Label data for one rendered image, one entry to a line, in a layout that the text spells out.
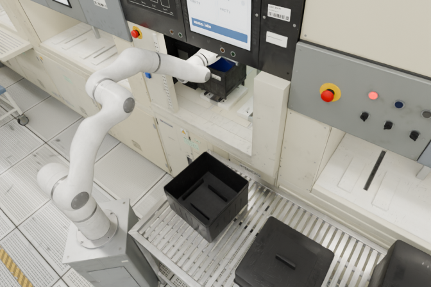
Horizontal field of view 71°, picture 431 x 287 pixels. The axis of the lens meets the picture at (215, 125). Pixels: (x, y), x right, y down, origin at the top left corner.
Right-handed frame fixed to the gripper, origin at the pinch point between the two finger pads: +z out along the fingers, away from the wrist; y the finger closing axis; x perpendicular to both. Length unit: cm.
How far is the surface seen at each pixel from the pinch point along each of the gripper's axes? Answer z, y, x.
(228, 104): -7.6, 9.6, -31.0
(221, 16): -30, 26, 36
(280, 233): -56, 71, -35
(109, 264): -105, 12, -57
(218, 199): -54, 37, -44
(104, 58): -14, -98, -35
